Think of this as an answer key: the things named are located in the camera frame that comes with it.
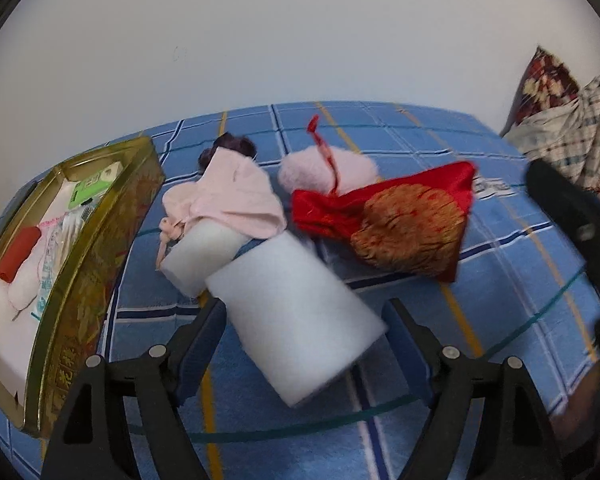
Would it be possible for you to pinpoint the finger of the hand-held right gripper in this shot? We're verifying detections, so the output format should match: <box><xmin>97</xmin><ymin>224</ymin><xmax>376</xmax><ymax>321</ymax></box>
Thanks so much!
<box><xmin>525</xmin><ymin>159</ymin><xmax>600</xmax><ymax>261</ymax></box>

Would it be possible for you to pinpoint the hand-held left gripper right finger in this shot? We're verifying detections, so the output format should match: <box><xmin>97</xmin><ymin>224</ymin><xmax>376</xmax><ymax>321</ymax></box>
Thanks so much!
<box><xmin>382</xmin><ymin>297</ymin><xmax>566</xmax><ymax>480</ymax></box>

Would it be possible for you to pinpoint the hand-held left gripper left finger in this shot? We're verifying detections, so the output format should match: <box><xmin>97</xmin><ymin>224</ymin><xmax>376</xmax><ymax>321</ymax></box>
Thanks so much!
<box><xmin>41</xmin><ymin>297</ymin><xmax>228</xmax><ymax>480</ymax></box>

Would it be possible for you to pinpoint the small white foam block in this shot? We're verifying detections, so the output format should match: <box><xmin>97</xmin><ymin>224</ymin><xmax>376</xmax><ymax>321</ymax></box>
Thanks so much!
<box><xmin>160</xmin><ymin>222</ymin><xmax>251</xmax><ymax>297</ymax></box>

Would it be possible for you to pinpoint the large white foam block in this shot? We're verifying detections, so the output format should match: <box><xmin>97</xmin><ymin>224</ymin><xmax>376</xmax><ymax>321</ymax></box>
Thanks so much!
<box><xmin>205</xmin><ymin>232</ymin><xmax>388</xmax><ymax>408</ymax></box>

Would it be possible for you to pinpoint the gold rectangular tin box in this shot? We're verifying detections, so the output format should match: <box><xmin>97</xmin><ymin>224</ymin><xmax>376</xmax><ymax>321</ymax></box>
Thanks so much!
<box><xmin>0</xmin><ymin>136</ymin><xmax>167</xmax><ymax>437</ymax></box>

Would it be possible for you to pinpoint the red gold brocade pouch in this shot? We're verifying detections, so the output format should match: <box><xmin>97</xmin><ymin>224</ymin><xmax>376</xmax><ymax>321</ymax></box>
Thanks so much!
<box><xmin>291</xmin><ymin>115</ymin><xmax>477</xmax><ymax>283</ymax></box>

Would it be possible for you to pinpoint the light pink cloth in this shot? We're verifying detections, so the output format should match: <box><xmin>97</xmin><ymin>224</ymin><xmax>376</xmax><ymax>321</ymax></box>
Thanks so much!
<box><xmin>156</xmin><ymin>149</ymin><xmax>287</xmax><ymax>271</ymax></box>

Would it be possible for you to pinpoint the cotton swab packet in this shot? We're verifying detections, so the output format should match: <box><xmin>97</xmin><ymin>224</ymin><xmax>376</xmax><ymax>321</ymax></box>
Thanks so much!
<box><xmin>30</xmin><ymin>195</ymin><xmax>106</xmax><ymax>321</ymax></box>

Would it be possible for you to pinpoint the pink fluffy puff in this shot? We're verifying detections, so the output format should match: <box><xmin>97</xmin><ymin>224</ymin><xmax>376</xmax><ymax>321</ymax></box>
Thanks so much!
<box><xmin>278</xmin><ymin>144</ymin><xmax>381</xmax><ymax>196</ymax></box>

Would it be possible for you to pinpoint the green tissue pack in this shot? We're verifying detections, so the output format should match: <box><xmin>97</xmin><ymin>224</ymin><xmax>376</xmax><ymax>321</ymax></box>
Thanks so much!
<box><xmin>67</xmin><ymin>162</ymin><xmax>123</xmax><ymax>211</ymax></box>

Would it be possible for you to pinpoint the red cloth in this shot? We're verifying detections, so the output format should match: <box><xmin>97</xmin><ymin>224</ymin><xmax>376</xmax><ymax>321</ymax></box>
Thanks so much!
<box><xmin>0</xmin><ymin>226</ymin><xmax>42</xmax><ymax>283</ymax></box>

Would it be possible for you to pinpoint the dark purple velvet scrunchie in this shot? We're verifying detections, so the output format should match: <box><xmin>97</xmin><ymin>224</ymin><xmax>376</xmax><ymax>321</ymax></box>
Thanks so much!
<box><xmin>197</xmin><ymin>132</ymin><xmax>258</xmax><ymax>168</ymax></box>

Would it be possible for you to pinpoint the person's right hand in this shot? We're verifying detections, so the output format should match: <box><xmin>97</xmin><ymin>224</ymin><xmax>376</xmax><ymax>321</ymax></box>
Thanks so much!
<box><xmin>550</xmin><ymin>355</ymin><xmax>600</xmax><ymax>466</ymax></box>

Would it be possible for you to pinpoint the checked plaid cloth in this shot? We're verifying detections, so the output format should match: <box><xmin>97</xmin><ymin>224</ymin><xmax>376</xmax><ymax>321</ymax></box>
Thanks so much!
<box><xmin>501</xmin><ymin>75</ymin><xmax>600</xmax><ymax>193</ymax></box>

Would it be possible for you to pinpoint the blue plaid bedsheet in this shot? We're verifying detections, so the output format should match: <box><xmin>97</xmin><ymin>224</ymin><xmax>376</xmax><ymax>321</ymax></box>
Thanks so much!
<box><xmin>0</xmin><ymin>102</ymin><xmax>600</xmax><ymax>480</ymax></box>

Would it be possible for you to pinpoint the maroon floral quilt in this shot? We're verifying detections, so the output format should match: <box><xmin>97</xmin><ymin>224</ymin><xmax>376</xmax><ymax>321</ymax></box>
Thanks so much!
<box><xmin>512</xmin><ymin>46</ymin><xmax>581</xmax><ymax>126</ymax></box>

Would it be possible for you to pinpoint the white foam tin lining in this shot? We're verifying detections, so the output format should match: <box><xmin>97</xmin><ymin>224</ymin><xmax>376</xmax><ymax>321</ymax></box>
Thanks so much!
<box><xmin>0</xmin><ymin>160</ymin><xmax>131</xmax><ymax>403</ymax></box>

